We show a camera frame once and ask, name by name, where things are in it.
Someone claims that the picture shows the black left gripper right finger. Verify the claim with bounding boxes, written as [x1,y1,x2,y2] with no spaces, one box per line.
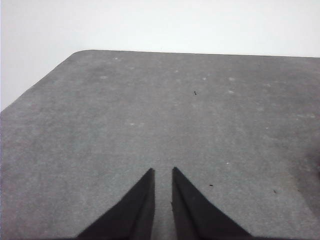
[171,166,253,240]

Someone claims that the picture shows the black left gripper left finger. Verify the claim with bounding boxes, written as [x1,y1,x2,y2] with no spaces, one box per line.
[75,167,156,240]

